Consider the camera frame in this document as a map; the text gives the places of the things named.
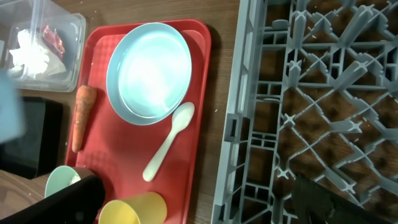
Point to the white plastic spoon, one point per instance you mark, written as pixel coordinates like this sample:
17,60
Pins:
181,118

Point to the yellow plastic cup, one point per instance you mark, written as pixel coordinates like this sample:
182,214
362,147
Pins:
147,208

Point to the red snack wrapper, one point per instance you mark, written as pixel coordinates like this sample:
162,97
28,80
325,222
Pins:
53,41

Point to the clear plastic bin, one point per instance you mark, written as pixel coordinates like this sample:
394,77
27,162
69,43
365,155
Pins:
32,15

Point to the grey dishwasher rack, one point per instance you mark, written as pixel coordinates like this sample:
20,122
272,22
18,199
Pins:
313,92

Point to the black waste tray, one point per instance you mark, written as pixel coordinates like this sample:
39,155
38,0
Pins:
35,153

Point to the green bowl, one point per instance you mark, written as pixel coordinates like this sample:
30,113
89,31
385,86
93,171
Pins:
64,176

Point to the red plastic tray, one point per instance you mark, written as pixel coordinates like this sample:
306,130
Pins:
118,151

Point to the light blue bowl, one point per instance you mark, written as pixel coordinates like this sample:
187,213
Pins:
12,111

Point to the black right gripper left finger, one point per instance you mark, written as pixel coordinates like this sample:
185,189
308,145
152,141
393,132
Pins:
77,203

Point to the light blue plate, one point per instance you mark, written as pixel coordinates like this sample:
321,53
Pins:
149,73

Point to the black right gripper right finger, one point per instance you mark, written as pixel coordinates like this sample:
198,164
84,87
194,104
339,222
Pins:
315,204

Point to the white napkin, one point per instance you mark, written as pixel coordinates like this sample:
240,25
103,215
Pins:
40,62

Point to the orange carrot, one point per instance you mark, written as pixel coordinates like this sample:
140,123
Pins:
85,100

